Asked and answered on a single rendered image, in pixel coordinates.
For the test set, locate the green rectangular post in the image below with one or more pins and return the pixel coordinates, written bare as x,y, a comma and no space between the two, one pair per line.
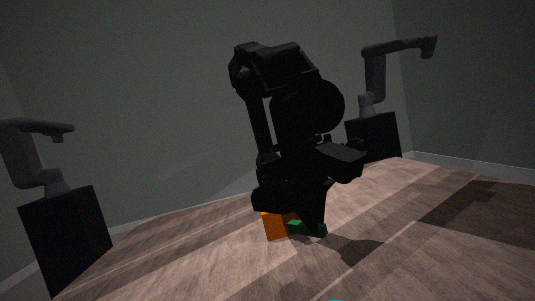
297,227

